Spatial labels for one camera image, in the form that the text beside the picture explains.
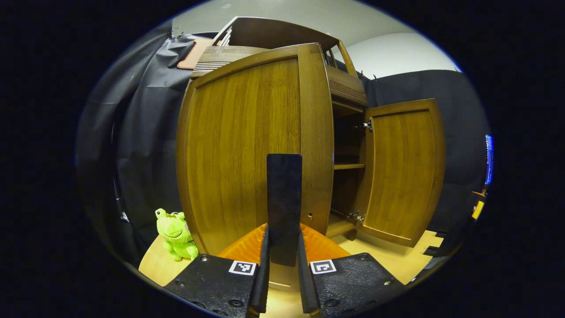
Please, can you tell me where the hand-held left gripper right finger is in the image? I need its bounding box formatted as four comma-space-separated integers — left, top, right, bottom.
297, 223, 406, 318

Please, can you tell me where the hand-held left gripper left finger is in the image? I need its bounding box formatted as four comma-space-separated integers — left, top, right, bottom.
163, 223, 271, 318

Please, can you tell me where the black door handle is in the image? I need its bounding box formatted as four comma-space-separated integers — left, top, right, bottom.
266, 153, 303, 267

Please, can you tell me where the wooden cabinet door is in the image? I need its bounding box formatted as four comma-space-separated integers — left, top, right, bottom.
355, 98, 446, 248
176, 43, 335, 290

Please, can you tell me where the wooden shoe cabinet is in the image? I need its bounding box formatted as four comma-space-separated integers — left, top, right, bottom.
190, 16, 368, 241

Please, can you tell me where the blue lit screen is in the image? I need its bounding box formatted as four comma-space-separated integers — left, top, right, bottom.
484, 135, 494, 186

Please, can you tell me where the green frog plush toy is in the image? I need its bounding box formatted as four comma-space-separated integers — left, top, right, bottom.
154, 208, 199, 261

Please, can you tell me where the wooden drawer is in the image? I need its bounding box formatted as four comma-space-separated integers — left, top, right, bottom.
191, 45, 368, 106

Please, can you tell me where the black backdrop cloth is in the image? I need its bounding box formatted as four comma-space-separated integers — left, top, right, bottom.
75, 20, 491, 265

